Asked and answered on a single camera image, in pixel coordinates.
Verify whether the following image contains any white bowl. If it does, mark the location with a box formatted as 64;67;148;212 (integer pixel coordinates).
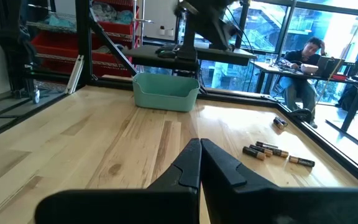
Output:
300;63;320;75

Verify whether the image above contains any white aluminium bracket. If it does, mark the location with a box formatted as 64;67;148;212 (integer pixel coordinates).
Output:
65;55;85;95

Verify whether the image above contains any black copper cylindrical battery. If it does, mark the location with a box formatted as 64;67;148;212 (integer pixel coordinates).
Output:
288;155;316;168
255;141;278;150
268;147;290;158
249;144;273;157
242;146;266;161
275;116;289;128
272;118;285;131

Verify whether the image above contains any person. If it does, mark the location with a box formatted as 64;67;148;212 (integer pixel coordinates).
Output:
270;36;328;129

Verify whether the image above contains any black equipment stand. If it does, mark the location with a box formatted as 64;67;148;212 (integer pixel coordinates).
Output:
0;0;42;105

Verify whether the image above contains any yellow cable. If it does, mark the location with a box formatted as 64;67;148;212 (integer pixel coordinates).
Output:
314;0;358;110

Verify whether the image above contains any light green plastic bin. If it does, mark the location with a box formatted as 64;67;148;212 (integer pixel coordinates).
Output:
132;72;201;113

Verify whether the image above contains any black computer mouse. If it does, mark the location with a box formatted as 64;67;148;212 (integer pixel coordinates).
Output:
157;49;178;60

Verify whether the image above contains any black backpack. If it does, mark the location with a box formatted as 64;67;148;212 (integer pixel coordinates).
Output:
334;83;358;113

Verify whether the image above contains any black frame clamp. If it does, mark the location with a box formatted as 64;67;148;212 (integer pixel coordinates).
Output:
288;108;314;124

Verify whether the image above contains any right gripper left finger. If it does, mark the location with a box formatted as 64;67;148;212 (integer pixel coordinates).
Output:
35;138;203;224

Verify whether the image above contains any wire shelf with red bins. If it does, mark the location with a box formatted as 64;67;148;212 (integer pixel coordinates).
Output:
25;0;143;79

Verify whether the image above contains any dark bag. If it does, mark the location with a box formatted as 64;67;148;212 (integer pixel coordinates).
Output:
316;55;346;78

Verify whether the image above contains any black office table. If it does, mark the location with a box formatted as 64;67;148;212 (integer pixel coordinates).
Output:
249;60;358;147

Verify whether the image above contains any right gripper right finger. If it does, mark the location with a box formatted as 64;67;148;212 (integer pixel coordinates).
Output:
200;138;358;224

